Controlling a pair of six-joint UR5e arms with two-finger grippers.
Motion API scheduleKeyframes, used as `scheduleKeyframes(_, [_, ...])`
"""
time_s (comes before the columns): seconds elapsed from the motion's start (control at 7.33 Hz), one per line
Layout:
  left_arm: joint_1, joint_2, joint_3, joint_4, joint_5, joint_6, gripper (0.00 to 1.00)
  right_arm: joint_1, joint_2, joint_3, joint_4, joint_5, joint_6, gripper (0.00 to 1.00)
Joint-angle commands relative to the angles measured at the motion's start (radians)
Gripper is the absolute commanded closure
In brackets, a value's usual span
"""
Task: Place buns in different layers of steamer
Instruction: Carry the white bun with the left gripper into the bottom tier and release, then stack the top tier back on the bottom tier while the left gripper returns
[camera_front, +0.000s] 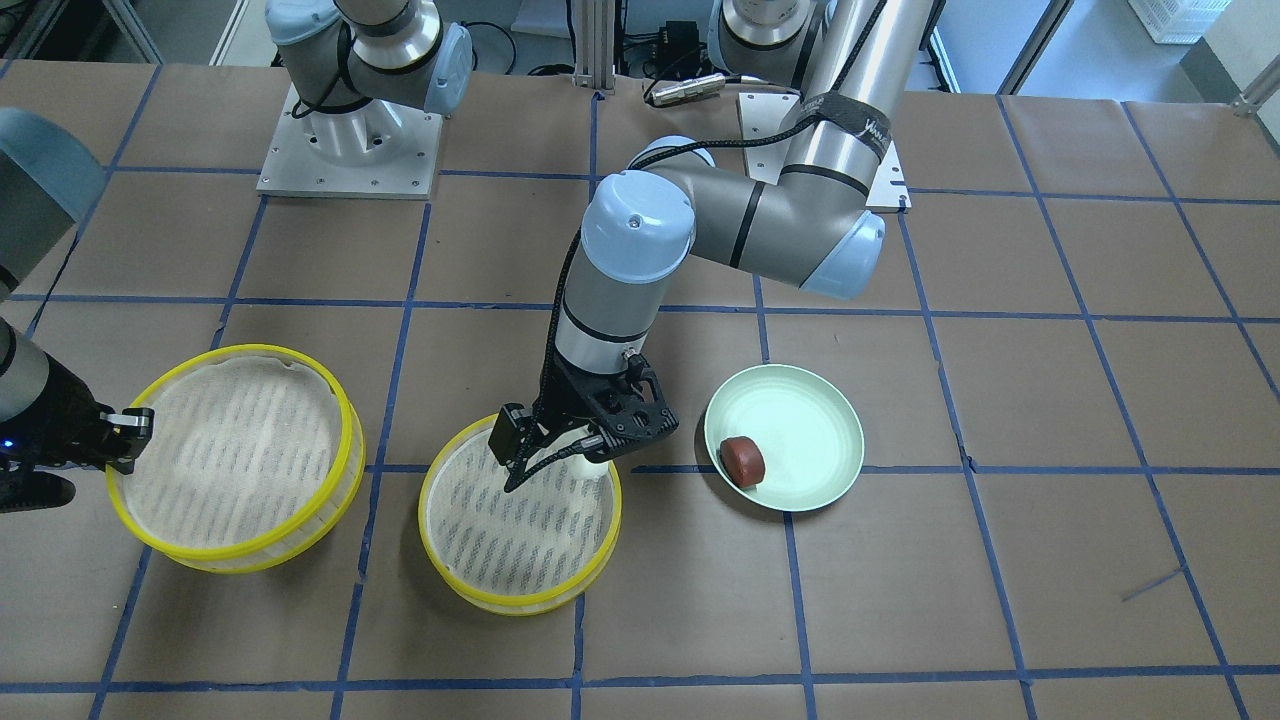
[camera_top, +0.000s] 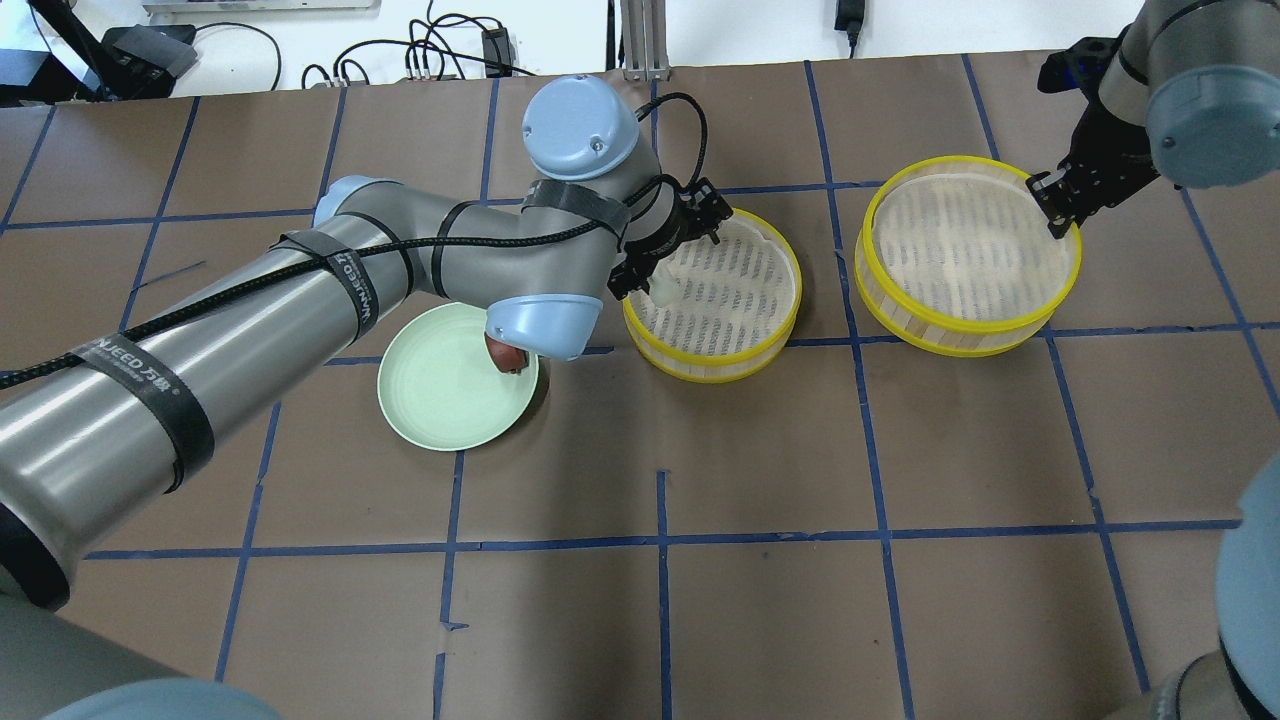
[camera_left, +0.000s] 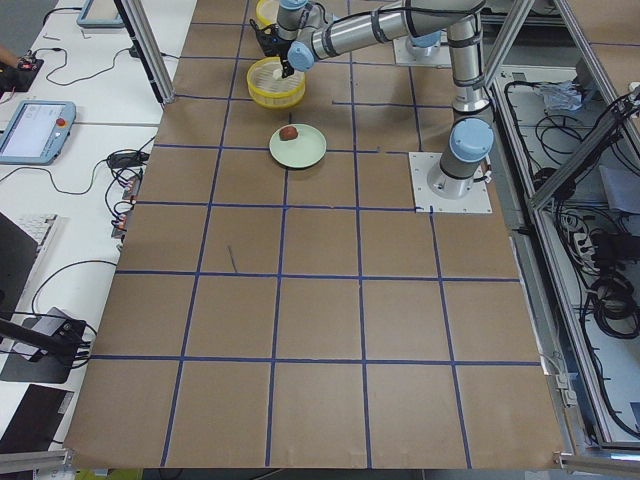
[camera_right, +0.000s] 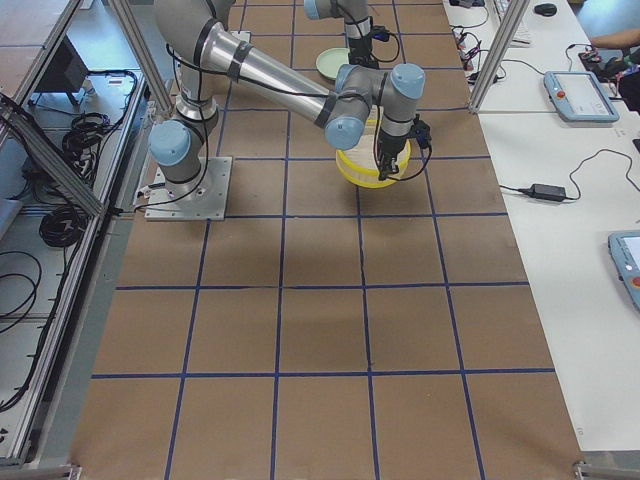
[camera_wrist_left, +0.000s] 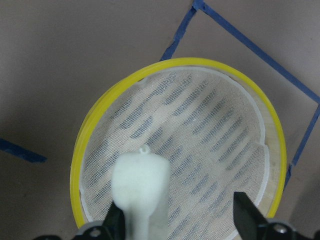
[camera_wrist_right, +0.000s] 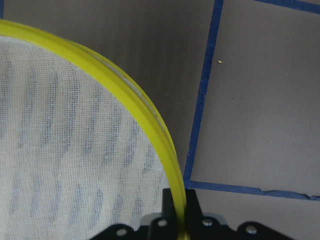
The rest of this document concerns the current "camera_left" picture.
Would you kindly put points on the white keyboard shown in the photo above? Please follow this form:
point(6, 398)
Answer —
point(43, 228)

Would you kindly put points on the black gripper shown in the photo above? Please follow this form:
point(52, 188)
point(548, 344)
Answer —
point(281, 47)

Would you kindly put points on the yellow steamer layer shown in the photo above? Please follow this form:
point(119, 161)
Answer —
point(266, 12)
point(271, 94)

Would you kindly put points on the black power adapter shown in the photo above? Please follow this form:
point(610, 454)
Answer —
point(119, 160)

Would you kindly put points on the black camera stand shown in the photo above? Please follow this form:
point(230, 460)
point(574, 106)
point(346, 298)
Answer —
point(45, 347)

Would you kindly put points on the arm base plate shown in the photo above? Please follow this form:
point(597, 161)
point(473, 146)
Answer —
point(435, 56)
point(434, 192)

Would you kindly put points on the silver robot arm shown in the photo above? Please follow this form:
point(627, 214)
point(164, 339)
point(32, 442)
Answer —
point(305, 33)

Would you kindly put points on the aluminium frame rail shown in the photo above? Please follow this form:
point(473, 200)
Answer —
point(143, 40)

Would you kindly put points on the light green plate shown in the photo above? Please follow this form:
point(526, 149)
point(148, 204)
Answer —
point(305, 151)

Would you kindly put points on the brown bun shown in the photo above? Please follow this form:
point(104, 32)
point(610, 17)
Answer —
point(288, 133)

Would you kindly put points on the teach pendant tablet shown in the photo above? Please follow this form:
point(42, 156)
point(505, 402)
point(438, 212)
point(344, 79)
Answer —
point(37, 132)

